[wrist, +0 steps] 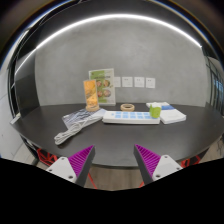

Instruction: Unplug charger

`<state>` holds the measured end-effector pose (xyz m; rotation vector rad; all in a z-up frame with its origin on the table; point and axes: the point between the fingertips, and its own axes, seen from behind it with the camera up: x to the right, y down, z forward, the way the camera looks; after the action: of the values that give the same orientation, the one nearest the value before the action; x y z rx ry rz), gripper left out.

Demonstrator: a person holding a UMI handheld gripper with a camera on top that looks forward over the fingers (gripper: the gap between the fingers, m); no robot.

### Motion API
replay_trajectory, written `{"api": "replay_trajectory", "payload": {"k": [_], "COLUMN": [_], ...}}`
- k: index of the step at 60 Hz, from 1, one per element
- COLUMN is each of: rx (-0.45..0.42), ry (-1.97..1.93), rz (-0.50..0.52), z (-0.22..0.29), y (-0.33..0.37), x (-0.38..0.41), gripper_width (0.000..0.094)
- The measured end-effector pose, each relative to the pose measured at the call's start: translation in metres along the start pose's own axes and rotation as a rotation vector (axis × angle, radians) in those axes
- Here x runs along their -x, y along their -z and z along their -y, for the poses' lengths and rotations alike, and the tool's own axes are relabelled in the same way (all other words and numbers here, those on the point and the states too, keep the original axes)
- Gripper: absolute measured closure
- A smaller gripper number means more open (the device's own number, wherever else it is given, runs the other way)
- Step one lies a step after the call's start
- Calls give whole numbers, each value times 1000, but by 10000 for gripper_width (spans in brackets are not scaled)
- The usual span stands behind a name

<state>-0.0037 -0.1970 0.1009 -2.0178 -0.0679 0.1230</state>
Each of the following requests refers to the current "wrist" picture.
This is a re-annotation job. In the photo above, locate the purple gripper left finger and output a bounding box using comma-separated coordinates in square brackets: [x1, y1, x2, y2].
[47, 145, 95, 183]

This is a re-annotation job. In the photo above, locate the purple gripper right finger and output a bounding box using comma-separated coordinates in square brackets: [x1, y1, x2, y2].
[134, 144, 182, 182]

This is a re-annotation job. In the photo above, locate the green charger plug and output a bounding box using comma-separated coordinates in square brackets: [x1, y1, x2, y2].
[149, 104, 161, 118]

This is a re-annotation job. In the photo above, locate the black round table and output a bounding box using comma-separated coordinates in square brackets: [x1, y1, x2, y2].
[13, 104, 224, 168]

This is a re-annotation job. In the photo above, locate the white power strip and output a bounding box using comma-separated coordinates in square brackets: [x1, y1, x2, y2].
[102, 111, 160, 125]

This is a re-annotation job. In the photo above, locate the tape roll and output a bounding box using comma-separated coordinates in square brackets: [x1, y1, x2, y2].
[120, 104, 135, 112]

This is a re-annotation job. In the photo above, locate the green white poster stand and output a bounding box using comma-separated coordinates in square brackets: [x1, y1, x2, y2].
[89, 68, 116, 105]

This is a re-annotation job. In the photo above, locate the red table leg frame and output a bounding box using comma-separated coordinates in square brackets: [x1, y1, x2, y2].
[37, 148, 59, 166]

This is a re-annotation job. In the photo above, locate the white power cable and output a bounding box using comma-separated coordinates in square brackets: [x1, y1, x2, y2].
[53, 115, 104, 146]

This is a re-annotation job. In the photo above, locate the white wall socket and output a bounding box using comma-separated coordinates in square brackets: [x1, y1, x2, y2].
[146, 78, 155, 88]
[114, 77, 121, 87]
[122, 77, 133, 87]
[134, 77, 145, 88]

